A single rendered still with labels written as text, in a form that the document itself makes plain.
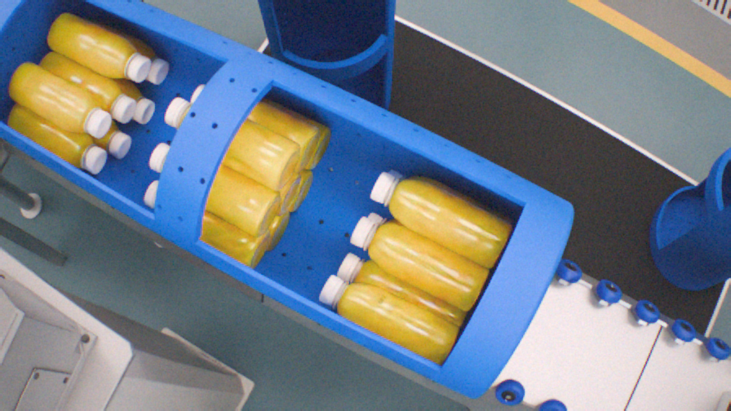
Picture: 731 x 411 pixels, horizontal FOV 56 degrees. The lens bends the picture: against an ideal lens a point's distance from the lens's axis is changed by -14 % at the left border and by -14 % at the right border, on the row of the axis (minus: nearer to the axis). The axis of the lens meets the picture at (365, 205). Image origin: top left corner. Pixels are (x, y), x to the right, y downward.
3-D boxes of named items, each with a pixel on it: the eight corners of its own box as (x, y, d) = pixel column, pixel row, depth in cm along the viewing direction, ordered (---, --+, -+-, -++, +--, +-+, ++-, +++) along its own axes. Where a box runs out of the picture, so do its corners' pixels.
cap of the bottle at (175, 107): (172, 132, 99) (161, 126, 100) (186, 124, 103) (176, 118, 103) (179, 106, 98) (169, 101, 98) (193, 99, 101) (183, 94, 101)
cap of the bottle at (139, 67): (130, 58, 105) (139, 63, 105) (144, 51, 108) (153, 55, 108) (125, 81, 107) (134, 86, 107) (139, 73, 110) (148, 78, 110)
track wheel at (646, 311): (656, 329, 109) (662, 318, 108) (633, 316, 109) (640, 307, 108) (655, 315, 113) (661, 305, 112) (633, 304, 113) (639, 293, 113)
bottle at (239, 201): (272, 229, 104) (170, 174, 107) (288, 186, 102) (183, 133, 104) (251, 246, 98) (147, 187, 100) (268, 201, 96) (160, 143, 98)
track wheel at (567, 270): (577, 288, 111) (583, 277, 110) (551, 275, 111) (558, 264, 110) (578, 276, 115) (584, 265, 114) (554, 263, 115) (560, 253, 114)
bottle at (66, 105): (18, 106, 109) (91, 148, 106) (1, 90, 102) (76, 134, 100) (39, 70, 110) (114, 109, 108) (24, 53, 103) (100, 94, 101)
